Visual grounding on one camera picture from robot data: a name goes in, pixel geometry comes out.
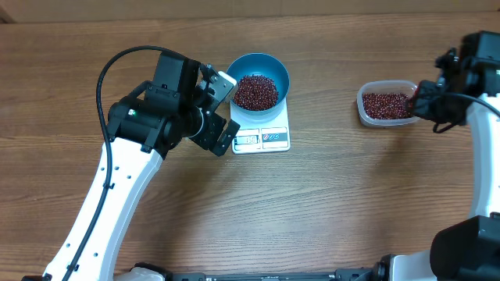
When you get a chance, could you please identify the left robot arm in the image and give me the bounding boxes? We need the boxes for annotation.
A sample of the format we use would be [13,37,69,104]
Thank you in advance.
[38,48,240,280]

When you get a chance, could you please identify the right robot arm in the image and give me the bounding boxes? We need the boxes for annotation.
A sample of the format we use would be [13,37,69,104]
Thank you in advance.
[359,30,499,280]

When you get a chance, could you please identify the white digital kitchen scale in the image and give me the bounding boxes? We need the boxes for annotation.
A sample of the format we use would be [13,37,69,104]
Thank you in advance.
[230,98,291,155]

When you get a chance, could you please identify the red beans in bowl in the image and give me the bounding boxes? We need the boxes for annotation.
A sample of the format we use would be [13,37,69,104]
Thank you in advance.
[233,75,279,111]

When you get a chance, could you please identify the blue plastic bowl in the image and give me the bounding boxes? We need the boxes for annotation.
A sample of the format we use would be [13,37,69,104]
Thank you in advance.
[227,53,291,107]

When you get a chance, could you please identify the clear plastic container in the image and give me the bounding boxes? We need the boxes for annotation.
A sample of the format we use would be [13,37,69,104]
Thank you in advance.
[356,80,420,128]

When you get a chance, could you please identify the red beans in container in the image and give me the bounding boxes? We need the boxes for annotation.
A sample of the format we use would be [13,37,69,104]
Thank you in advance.
[362,93,412,119]

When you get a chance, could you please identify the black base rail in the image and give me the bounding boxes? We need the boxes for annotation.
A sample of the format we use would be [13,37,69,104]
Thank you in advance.
[128,267,376,281]

